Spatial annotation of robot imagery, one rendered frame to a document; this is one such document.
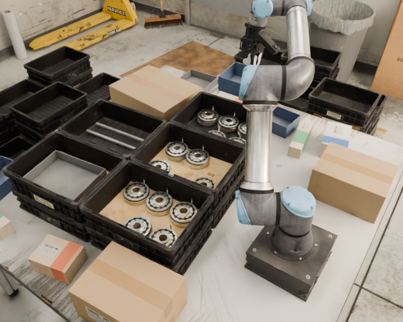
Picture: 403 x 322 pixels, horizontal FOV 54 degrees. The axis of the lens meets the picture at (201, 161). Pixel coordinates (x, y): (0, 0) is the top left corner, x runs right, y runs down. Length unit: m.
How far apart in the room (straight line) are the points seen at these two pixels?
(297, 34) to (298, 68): 0.18
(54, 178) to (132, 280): 0.63
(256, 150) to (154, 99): 0.85
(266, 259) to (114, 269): 0.52
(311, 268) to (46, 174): 1.13
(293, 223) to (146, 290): 0.52
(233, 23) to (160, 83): 2.79
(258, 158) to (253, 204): 0.15
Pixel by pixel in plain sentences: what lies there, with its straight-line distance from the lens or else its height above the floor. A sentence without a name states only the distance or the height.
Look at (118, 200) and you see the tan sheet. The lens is 1.59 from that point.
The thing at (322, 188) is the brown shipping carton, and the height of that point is 0.78.
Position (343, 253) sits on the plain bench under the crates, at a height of 0.70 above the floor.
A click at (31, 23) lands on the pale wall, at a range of 4.99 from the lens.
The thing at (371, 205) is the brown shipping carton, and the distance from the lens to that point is 1.73.
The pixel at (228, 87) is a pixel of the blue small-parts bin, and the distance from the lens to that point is 1.72.
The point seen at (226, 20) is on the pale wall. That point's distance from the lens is 4.87.
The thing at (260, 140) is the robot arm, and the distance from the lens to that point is 1.30.
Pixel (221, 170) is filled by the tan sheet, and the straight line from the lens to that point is 1.68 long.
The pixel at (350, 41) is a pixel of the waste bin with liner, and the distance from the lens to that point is 3.80.
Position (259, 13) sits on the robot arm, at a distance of 1.58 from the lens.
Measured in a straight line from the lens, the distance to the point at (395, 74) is 4.07.
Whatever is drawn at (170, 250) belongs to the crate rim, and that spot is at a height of 0.93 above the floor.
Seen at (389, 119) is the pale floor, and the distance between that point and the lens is 3.77.
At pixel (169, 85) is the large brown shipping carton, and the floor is 0.90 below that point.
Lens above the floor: 1.97
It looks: 41 degrees down
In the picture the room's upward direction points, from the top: straight up
